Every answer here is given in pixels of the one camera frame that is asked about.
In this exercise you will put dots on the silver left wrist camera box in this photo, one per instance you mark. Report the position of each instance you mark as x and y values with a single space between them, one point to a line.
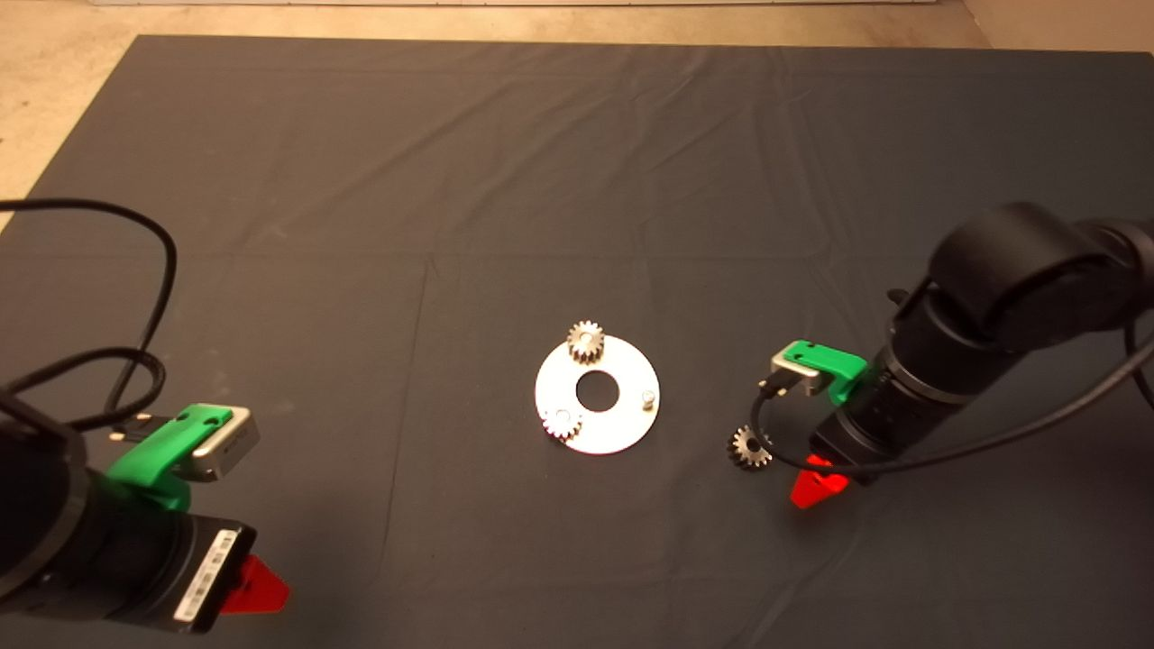
225 446

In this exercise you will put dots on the round metal carrier plate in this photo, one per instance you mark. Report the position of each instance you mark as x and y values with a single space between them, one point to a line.
622 424

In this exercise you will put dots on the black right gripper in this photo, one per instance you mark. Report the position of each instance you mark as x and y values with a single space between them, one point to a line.
874 433

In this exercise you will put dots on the steel planetary gear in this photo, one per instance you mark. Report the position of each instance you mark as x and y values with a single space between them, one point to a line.
561 424
586 342
746 448

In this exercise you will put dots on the green left camera mount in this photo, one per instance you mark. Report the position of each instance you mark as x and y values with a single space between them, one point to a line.
153 455

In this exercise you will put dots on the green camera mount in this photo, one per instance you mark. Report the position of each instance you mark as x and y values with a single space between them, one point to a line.
153 455
829 362

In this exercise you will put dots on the green right camera mount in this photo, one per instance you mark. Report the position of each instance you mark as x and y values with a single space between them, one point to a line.
829 362

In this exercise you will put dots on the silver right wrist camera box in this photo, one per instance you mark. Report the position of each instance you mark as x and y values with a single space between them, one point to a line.
807 386

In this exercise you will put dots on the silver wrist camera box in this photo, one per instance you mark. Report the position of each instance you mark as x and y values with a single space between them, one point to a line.
807 386
225 446

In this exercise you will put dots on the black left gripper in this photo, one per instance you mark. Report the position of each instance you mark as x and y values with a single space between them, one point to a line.
153 568

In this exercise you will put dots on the dark grey table cloth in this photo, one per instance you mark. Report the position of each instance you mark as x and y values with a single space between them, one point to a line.
631 180

